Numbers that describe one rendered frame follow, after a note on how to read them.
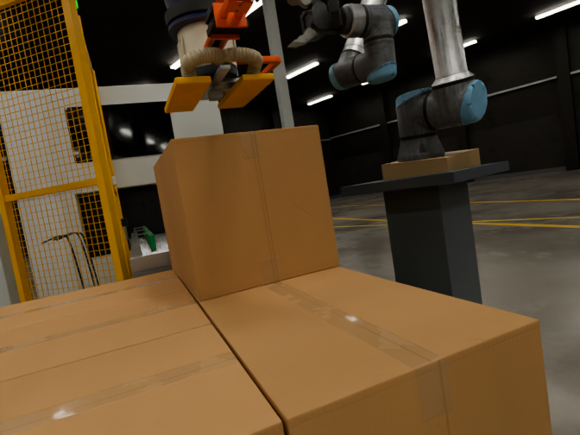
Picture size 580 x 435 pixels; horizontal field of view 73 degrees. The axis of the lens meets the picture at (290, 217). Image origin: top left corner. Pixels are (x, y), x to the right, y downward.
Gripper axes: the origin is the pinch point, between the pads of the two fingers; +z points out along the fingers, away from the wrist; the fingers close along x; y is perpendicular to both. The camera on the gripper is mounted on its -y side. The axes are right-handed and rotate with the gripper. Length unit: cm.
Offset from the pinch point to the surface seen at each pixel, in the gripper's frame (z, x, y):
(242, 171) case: 18.6, -39.3, -1.3
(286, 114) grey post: -148, 43, 348
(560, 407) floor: -62, -124, -20
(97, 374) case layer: 56, -69, -30
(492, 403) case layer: 7, -78, -60
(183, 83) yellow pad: 27.3, -12.8, 11.6
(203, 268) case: 33, -62, -2
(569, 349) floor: -99, -124, 1
